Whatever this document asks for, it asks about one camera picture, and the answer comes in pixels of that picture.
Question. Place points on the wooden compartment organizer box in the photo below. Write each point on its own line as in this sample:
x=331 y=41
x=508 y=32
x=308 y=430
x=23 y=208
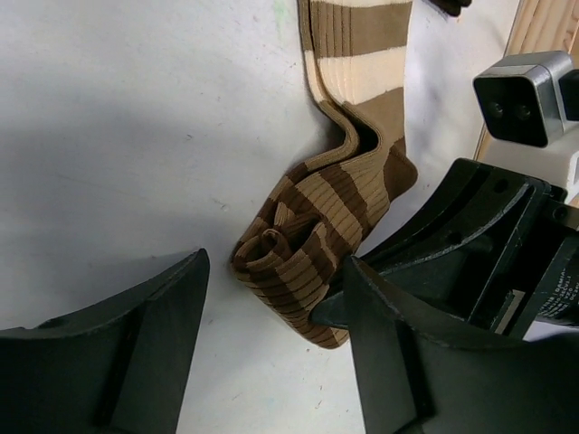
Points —
x=540 y=26

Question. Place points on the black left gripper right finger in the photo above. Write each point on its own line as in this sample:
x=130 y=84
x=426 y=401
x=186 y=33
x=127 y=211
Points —
x=419 y=370

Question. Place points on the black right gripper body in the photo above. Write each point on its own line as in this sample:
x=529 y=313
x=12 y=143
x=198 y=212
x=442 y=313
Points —
x=511 y=257

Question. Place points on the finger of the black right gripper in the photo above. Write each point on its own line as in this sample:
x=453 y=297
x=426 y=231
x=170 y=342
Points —
x=434 y=235
x=333 y=311

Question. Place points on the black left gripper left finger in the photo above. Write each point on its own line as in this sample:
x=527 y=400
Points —
x=119 y=366

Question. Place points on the brown tan striped sock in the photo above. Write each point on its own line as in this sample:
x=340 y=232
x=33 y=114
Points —
x=325 y=207

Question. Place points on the dark brown tan argyle sock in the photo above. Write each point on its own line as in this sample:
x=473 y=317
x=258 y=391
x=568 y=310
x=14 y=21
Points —
x=451 y=8

